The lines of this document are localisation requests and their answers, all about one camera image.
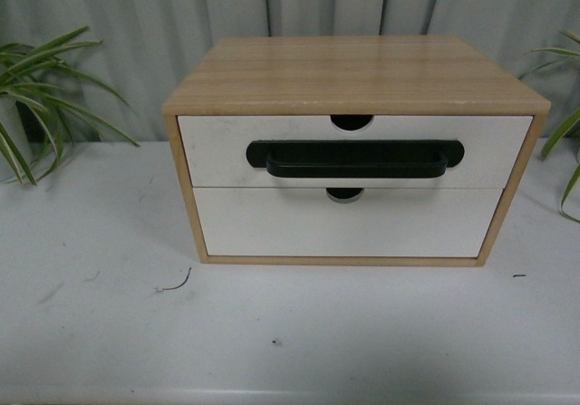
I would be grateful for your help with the white drawer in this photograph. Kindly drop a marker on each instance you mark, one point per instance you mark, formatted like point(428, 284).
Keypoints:
point(216, 147)
point(397, 222)

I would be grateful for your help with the small dark wire scrap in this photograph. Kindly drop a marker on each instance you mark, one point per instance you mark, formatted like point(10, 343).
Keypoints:
point(164, 289)

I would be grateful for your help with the black drawer handle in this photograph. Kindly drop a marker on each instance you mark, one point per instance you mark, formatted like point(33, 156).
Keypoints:
point(355, 158)

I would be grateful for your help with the spider plant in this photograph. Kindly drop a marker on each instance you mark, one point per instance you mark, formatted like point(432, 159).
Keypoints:
point(32, 75)
point(571, 121)

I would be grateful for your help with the left spider plant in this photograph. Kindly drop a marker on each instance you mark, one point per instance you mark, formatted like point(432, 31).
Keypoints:
point(32, 75)

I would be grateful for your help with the right spider plant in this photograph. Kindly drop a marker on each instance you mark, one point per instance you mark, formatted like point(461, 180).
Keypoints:
point(571, 121)

